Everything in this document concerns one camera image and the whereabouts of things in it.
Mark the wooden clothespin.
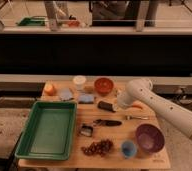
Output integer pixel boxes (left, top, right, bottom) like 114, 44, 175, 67
115, 89, 122, 97

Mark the background green tray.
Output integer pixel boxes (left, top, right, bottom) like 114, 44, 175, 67
17, 17, 45, 26

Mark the purple bowl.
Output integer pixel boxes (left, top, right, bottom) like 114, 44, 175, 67
135, 124, 165, 153

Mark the white plastic cup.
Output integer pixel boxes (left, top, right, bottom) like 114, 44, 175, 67
73, 75, 86, 90

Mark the small blue cup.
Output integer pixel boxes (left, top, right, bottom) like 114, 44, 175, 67
121, 140, 137, 159

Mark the orange carrot toy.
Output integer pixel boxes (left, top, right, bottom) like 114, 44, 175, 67
131, 104, 143, 110

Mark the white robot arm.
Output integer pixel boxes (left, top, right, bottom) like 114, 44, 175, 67
116, 78, 192, 141

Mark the red bowl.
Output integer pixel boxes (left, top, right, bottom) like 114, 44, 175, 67
94, 77, 114, 96

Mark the blue sponge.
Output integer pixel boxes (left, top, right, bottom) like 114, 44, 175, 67
78, 94, 95, 104

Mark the bunch of dark grapes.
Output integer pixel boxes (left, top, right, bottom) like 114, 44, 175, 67
81, 139, 114, 157

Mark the orange round fruit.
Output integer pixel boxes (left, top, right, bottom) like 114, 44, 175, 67
44, 83, 56, 96

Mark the grey blue cloth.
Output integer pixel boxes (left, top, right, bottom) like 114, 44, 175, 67
58, 88, 73, 101

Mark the green plastic tray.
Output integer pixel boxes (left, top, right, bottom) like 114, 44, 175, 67
15, 101, 77, 161

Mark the black binder clip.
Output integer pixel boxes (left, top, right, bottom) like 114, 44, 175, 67
79, 124, 94, 137

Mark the wooden board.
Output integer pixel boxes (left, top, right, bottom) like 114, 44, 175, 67
17, 80, 172, 170

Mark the black eraser block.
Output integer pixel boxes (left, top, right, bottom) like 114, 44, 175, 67
98, 101, 114, 112

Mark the black handled peeler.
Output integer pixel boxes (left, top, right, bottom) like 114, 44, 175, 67
93, 119, 122, 127

